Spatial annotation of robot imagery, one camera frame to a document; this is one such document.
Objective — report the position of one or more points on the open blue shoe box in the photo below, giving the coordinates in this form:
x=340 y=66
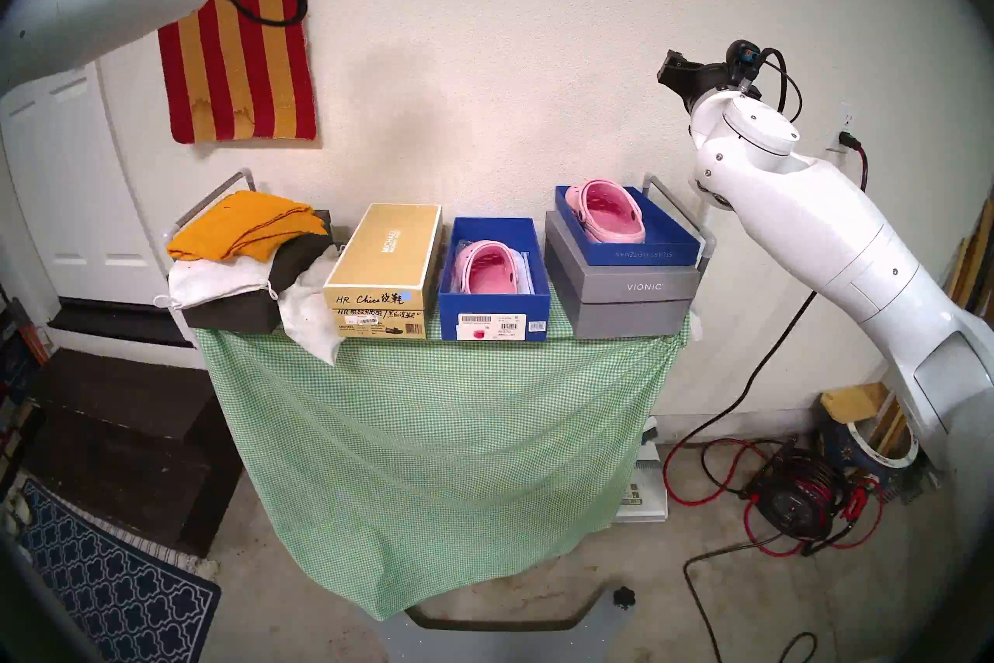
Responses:
x=493 y=323

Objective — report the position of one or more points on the yellow dustpan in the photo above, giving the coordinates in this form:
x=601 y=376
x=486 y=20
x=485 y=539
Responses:
x=854 y=401

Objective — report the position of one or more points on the dark wooden step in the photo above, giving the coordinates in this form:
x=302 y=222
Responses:
x=132 y=436

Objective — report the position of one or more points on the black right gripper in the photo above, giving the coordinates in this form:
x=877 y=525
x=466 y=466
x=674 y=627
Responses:
x=710 y=83

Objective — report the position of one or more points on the blue shoe box lid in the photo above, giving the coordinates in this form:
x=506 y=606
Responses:
x=668 y=238

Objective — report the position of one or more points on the pink clog shoe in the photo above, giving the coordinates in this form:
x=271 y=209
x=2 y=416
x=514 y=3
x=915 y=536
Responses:
x=485 y=269
x=609 y=211

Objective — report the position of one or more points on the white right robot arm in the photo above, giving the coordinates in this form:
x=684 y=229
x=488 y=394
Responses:
x=839 y=242

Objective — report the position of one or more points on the white wall outlet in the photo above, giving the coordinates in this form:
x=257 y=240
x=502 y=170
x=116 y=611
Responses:
x=844 y=125

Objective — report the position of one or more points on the crumpled white cloth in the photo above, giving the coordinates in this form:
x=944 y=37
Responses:
x=311 y=327

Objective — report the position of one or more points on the blue white ceramic pot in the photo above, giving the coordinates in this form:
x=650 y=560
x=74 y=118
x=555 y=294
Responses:
x=842 y=448

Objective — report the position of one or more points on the white panel door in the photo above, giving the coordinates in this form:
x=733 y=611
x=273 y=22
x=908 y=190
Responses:
x=85 y=226

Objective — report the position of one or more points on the red yellow striped flag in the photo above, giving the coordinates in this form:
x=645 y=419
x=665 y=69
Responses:
x=241 y=87

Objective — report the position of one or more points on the orange cloth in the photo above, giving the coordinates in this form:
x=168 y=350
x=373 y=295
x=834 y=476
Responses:
x=241 y=226

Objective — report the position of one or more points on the black knob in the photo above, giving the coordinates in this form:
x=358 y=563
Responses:
x=623 y=598

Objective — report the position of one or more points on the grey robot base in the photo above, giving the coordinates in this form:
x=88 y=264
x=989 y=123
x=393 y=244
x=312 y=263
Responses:
x=505 y=642

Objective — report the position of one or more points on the gold shoe box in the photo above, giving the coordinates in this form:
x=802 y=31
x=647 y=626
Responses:
x=384 y=246

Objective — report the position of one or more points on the grey Vionic shoe box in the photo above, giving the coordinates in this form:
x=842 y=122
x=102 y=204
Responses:
x=629 y=304

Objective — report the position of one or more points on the blue patterned rug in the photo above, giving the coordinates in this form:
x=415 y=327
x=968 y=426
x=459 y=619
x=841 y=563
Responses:
x=109 y=591

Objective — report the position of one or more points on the green checkered tablecloth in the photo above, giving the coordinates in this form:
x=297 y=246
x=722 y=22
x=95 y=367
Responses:
x=435 y=444

